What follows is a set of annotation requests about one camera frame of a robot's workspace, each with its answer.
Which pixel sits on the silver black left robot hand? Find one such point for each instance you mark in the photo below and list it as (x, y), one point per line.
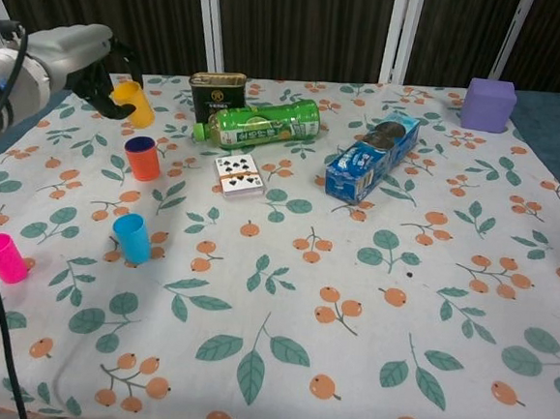
(69, 49)

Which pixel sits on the yellow plastic cup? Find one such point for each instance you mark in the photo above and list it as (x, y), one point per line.
(138, 103)

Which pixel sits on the dark blue plastic cup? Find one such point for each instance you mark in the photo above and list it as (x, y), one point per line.
(139, 144)

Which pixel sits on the orange plastic cup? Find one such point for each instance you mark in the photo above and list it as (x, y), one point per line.
(143, 165)

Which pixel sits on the light blue plastic cup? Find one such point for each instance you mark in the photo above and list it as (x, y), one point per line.
(134, 242)

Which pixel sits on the pink plastic cup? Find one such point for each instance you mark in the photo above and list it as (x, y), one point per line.
(9, 261)

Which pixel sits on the black rectangular tin can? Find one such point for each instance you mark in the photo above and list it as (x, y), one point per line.
(211, 95)

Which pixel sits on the green tea plastic bottle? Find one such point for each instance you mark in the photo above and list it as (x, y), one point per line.
(262, 125)

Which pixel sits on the deck of playing cards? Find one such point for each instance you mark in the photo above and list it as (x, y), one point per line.
(239, 174)

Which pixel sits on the floral fruit print tablecloth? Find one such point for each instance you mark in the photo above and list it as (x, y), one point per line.
(274, 277)

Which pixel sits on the blue cookie package box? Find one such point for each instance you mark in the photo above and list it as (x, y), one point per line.
(361, 169)

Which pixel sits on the purple foam cube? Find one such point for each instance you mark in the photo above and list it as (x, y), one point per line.
(487, 107)

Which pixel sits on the teal table cover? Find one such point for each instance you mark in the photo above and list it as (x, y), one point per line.
(558, 129)

